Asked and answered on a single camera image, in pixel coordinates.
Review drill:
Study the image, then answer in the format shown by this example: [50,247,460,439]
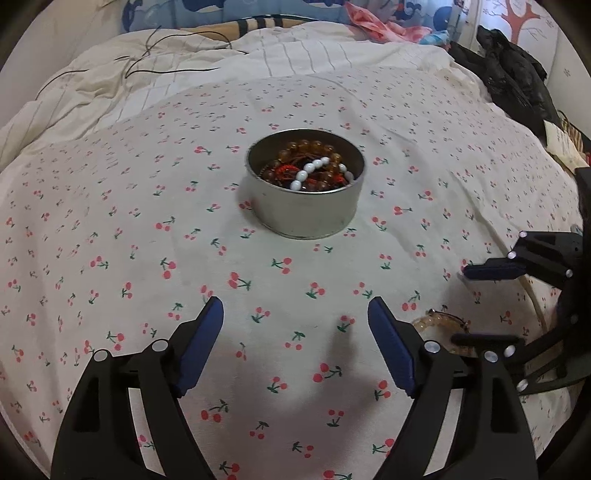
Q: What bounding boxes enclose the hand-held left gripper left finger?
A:
[51,295,225,480]

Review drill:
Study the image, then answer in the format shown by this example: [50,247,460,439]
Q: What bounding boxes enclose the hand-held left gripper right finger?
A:
[367,296,540,480]

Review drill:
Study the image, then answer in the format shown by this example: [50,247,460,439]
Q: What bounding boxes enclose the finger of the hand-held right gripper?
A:
[450,318,579,398]
[462,230,585,289]

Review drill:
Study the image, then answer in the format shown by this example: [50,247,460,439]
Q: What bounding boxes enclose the pale clear bead bracelet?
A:
[412,310,472,356]

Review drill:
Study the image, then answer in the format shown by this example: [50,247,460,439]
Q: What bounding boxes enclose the round metal tin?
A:
[245,129,365,240]

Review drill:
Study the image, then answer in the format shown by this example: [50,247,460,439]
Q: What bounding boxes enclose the cherry print bed sheet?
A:
[0,74,583,480]

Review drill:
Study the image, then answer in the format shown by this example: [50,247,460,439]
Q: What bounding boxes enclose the cream paper booklet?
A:
[542,119,591,169]

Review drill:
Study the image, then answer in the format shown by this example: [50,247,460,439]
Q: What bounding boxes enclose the black jacket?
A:
[450,25,561,134]

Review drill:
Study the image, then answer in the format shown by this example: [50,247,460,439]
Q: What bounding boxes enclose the pink cloth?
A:
[344,1,439,44]

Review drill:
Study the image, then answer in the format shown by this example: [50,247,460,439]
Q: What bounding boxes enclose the white striped duvet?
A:
[0,23,490,158]

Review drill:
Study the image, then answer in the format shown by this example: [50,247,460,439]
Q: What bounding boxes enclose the beige black striped pillow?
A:
[185,16,352,40]

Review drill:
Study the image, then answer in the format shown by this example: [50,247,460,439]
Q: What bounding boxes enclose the white bead bracelet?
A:
[288,157,356,192]

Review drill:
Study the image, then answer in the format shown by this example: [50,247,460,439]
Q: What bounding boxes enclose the amber bead bracelet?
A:
[261,140,347,192]

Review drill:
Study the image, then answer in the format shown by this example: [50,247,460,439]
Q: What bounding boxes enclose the red tree wall sticker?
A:
[501,0,548,40]

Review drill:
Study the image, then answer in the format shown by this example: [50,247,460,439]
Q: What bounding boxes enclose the thin black cable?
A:
[124,30,250,80]

